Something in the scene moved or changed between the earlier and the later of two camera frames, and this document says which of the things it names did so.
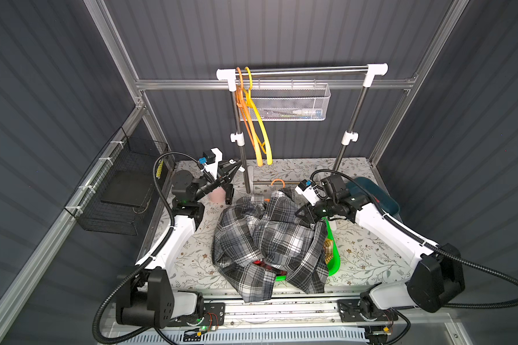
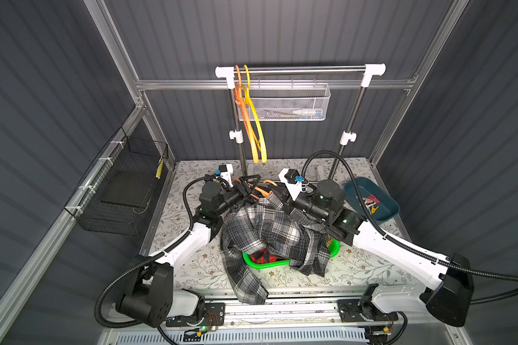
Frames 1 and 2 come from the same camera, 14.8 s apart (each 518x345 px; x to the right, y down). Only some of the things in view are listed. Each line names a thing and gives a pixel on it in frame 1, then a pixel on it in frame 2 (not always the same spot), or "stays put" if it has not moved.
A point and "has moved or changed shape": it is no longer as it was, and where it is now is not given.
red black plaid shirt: (278, 272) -> (264, 256)
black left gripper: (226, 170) -> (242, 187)
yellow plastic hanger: (251, 106) has moved or changed shape
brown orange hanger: (268, 200) has moved or changed shape
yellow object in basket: (159, 170) stays put
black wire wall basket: (119, 193) stays put
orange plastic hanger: (247, 118) stays put
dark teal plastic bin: (385, 201) stays put
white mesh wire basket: (289, 102) stays put
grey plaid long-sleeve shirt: (254, 235) has moved or changed shape
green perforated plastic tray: (335, 261) -> (257, 265)
